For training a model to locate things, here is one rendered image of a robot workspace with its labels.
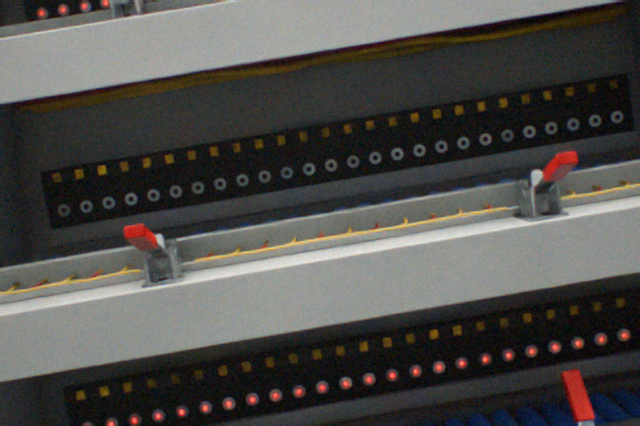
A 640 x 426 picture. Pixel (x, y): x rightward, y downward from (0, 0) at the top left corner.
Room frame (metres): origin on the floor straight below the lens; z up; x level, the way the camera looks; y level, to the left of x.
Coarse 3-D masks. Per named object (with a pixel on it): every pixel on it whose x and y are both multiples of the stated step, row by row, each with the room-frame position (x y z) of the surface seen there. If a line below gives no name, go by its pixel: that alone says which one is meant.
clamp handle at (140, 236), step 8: (128, 232) 0.46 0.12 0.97; (136, 232) 0.46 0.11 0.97; (144, 232) 0.46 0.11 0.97; (128, 240) 0.46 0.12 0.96; (136, 240) 0.46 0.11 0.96; (144, 240) 0.47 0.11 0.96; (152, 240) 0.48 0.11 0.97; (160, 240) 0.52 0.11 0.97; (144, 248) 0.49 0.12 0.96; (152, 248) 0.49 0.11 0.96; (160, 248) 0.51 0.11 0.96; (152, 256) 0.52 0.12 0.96; (160, 256) 0.52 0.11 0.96
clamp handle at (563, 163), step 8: (568, 152) 0.46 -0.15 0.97; (552, 160) 0.47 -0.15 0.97; (560, 160) 0.46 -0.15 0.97; (568, 160) 0.46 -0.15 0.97; (576, 160) 0.46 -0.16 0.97; (552, 168) 0.48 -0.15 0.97; (560, 168) 0.47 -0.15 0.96; (568, 168) 0.47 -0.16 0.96; (536, 176) 0.53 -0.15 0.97; (544, 176) 0.49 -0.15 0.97; (552, 176) 0.48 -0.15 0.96; (560, 176) 0.49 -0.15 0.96; (536, 184) 0.52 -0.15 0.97; (544, 184) 0.51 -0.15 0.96; (552, 184) 0.51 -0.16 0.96; (536, 192) 0.53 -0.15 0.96
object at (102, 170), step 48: (528, 96) 0.68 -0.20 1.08; (576, 96) 0.68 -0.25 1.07; (624, 96) 0.69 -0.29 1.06; (240, 144) 0.68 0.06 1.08; (288, 144) 0.68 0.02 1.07; (336, 144) 0.68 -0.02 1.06; (384, 144) 0.69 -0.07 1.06; (432, 144) 0.69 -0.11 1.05; (480, 144) 0.69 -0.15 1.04; (528, 144) 0.70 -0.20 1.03; (48, 192) 0.68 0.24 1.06; (96, 192) 0.68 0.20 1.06; (144, 192) 0.69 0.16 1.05; (192, 192) 0.69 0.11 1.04; (240, 192) 0.69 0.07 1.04
